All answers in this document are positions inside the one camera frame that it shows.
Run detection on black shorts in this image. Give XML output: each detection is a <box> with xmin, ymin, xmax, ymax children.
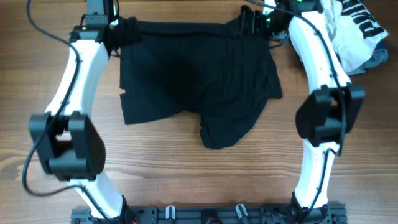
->
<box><xmin>114</xmin><ymin>5</ymin><xmax>282</xmax><ymax>149</ymax></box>

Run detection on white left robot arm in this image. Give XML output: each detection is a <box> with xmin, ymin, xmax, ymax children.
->
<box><xmin>29</xmin><ymin>14</ymin><xmax>126</xmax><ymax>223</ymax></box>

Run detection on white printed t-shirt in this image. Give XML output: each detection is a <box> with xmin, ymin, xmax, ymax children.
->
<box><xmin>320</xmin><ymin>0</ymin><xmax>389</xmax><ymax>73</ymax></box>

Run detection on light blue denim jeans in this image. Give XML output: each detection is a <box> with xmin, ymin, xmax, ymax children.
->
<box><xmin>346</xmin><ymin>49</ymin><xmax>389</xmax><ymax>75</ymax></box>

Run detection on dark blue garment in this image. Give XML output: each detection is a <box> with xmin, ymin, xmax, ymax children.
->
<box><xmin>374</xmin><ymin>40</ymin><xmax>387</xmax><ymax>52</ymax></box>

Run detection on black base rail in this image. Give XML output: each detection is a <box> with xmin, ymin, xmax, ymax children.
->
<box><xmin>70</xmin><ymin>203</ymin><xmax>348</xmax><ymax>224</ymax></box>

